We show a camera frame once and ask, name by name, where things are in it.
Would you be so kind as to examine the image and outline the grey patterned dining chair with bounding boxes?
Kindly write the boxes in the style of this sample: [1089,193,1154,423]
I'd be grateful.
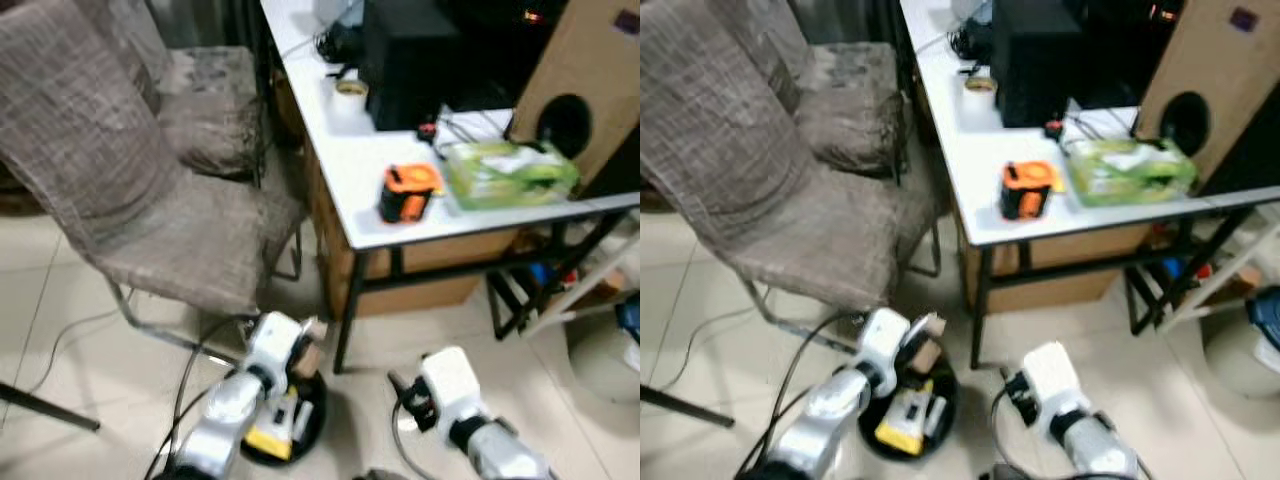
[0,0,308,351]
[760,0,908,181]
[100,0,268,181]
[640,0,938,338]

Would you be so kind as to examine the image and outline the white bucket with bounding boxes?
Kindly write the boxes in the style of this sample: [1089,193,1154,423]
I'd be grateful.
[1200,300,1280,399]
[565,300,641,406]

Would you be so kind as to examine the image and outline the black desk frame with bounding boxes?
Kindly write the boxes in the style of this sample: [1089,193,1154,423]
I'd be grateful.
[968,205,1280,369]
[333,205,641,376]

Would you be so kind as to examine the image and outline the orange black tool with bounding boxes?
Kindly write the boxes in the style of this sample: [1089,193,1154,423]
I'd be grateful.
[378,163,444,226]
[1000,160,1063,221]

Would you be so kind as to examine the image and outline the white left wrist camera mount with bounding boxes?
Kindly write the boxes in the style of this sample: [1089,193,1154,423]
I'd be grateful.
[245,312,306,386]
[858,308,913,386]

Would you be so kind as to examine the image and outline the black rubbish bin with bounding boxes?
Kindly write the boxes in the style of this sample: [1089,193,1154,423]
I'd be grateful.
[858,352,959,463]
[240,368,329,468]

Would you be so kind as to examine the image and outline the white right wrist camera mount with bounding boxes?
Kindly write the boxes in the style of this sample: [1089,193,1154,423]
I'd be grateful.
[1020,342,1087,421]
[418,346,487,426]

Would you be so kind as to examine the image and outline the green tissue pack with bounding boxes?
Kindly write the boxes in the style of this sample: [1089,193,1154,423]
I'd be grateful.
[1065,138,1199,208]
[443,140,581,213]

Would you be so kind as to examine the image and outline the brown cardboard box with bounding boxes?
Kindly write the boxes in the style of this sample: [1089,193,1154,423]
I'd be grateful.
[955,210,1153,316]
[312,160,523,321]

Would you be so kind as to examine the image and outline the brown speaker box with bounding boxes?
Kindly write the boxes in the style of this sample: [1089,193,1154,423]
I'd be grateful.
[1135,0,1280,196]
[508,0,641,193]

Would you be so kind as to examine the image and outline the black table leg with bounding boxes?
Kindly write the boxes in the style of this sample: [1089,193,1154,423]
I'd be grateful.
[0,380,101,433]
[640,385,736,429]

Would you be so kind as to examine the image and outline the black box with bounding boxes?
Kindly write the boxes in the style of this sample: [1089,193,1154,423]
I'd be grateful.
[990,0,1163,129]
[362,0,546,133]

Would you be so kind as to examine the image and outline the blue object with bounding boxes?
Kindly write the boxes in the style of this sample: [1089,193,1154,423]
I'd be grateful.
[1247,288,1280,351]
[615,298,641,346]

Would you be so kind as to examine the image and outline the white metal rack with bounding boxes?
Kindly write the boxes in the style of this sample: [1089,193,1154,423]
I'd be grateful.
[1150,215,1280,336]
[515,215,641,339]

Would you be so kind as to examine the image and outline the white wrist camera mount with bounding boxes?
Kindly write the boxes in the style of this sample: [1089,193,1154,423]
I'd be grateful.
[245,312,306,386]
[1020,342,1087,421]
[858,308,913,386]
[418,346,487,426]

